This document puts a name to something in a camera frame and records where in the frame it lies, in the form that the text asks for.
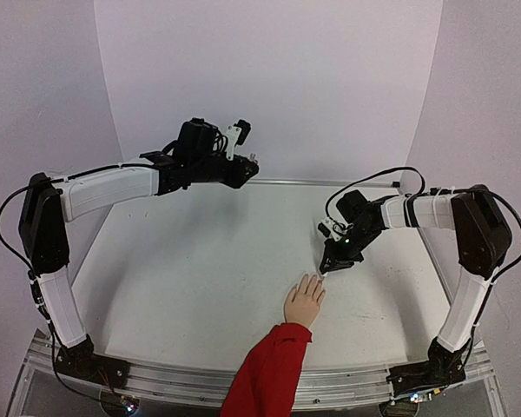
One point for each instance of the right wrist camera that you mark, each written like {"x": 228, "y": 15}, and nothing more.
{"x": 331, "y": 229}

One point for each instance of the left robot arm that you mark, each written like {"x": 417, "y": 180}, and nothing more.
{"x": 52, "y": 202}

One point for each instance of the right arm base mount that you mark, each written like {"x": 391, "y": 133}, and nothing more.
{"x": 441, "y": 369}

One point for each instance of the red sleeve forearm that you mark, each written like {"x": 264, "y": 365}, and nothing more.
{"x": 266, "y": 383}

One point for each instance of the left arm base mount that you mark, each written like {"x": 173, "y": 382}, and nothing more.
{"x": 82, "y": 363}

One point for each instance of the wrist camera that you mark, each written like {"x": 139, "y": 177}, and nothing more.
{"x": 236, "y": 135}
{"x": 331, "y": 229}

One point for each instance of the mannequin hand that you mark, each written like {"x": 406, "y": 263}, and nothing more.
{"x": 303, "y": 303}

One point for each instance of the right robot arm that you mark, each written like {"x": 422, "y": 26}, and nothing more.
{"x": 483, "y": 238}

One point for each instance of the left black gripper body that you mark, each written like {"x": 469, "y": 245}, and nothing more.
{"x": 207, "y": 170}

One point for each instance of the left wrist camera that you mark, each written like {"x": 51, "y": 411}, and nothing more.
{"x": 236, "y": 135}

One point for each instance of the aluminium table frame rail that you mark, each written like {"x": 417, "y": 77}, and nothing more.
{"x": 211, "y": 292}

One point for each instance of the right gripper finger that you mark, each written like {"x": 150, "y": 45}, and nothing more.
{"x": 329, "y": 247}
{"x": 344, "y": 260}

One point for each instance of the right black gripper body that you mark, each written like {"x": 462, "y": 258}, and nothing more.
{"x": 341, "y": 256}

